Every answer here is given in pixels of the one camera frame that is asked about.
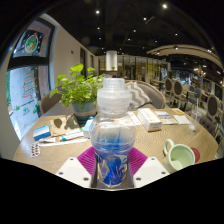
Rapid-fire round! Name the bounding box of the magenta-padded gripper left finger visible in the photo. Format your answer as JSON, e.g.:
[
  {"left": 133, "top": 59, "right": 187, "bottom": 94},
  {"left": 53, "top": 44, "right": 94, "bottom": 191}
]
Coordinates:
[{"left": 55, "top": 146, "right": 98, "bottom": 189}]

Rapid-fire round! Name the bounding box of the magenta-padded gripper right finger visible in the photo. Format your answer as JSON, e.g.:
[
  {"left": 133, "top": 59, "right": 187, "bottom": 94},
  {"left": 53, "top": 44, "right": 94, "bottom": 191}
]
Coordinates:
[{"left": 127, "top": 146, "right": 171, "bottom": 189}]

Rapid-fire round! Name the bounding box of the clear blue-labelled water bottle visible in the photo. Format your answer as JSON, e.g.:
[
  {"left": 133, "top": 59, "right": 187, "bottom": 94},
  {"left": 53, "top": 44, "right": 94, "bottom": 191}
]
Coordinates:
[{"left": 89, "top": 77, "right": 138, "bottom": 189}]

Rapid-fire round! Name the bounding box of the pale green mug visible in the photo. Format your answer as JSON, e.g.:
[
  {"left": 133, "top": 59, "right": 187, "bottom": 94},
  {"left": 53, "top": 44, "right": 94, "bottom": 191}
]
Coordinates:
[{"left": 162, "top": 138, "right": 197, "bottom": 174}]

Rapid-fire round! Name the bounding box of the white ointment tube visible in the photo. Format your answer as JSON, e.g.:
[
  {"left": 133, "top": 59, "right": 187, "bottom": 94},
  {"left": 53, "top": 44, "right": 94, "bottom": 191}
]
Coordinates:
[{"left": 59, "top": 130, "right": 85, "bottom": 142}]

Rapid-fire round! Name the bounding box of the small light blue box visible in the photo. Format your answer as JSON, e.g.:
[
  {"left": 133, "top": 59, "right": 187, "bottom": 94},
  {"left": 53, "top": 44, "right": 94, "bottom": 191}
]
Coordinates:
[{"left": 82, "top": 118, "right": 96, "bottom": 139}]

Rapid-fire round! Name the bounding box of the pill blister pack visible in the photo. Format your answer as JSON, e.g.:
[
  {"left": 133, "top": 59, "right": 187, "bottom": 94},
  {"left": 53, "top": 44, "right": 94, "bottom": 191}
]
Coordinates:
[{"left": 30, "top": 142, "right": 42, "bottom": 159}]

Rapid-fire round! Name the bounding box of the flat round red coaster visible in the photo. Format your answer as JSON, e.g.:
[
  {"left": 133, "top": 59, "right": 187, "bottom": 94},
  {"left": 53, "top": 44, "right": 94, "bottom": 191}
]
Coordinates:
[{"left": 189, "top": 147, "right": 202, "bottom": 164}]

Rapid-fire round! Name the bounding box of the white and orange box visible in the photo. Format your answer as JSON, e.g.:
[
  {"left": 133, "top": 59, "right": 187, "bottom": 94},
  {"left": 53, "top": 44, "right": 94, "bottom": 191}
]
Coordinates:
[{"left": 137, "top": 107, "right": 164, "bottom": 132}]

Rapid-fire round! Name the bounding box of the blue and white flat box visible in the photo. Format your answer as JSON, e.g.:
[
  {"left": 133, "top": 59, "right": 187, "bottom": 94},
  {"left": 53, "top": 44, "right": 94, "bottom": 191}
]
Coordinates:
[{"left": 32, "top": 124, "right": 52, "bottom": 142}]

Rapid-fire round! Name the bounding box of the white paper sheet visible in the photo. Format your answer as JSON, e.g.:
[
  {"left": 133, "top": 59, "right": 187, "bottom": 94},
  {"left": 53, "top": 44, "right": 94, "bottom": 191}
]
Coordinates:
[{"left": 161, "top": 118, "right": 178, "bottom": 126}]

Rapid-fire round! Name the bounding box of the blue and white card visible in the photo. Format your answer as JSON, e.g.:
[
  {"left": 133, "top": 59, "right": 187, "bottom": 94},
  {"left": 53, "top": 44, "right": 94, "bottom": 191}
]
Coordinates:
[{"left": 154, "top": 110, "right": 171, "bottom": 120}]

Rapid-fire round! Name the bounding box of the white napkin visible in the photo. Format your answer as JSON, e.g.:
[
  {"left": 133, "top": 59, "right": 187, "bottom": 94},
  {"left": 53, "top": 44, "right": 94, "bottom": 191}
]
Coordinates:
[{"left": 173, "top": 114, "right": 191, "bottom": 126}]

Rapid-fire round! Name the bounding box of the yellow card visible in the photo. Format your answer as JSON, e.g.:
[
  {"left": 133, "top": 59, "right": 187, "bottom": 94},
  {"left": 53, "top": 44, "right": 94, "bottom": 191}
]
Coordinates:
[{"left": 171, "top": 108, "right": 185, "bottom": 116}]

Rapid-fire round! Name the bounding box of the green potted plant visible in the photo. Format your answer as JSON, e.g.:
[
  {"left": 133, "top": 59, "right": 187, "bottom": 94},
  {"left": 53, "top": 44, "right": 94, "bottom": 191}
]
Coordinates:
[{"left": 49, "top": 63, "right": 106, "bottom": 125}]

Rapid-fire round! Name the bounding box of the group of dining chairs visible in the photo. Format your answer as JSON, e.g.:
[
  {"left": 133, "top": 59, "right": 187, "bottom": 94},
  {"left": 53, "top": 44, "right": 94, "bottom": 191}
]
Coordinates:
[{"left": 161, "top": 76, "right": 224, "bottom": 141}]

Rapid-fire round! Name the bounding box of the tree-shaped window sticker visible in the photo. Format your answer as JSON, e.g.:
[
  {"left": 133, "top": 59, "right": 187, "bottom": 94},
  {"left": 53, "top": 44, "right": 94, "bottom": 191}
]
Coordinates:
[{"left": 21, "top": 68, "right": 38, "bottom": 100}]

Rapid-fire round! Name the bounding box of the round colourful window sticker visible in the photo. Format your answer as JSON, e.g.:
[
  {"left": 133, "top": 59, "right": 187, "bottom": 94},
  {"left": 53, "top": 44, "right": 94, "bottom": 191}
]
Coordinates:
[{"left": 24, "top": 32, "right": 41, "bottom": 55}]

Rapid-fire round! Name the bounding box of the group of ceiling lights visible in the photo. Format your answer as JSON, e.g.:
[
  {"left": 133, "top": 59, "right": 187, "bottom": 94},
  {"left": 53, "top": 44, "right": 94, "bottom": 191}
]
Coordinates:
[{"left": 93, "top": 2, "right": 214, "bottom": 54}]

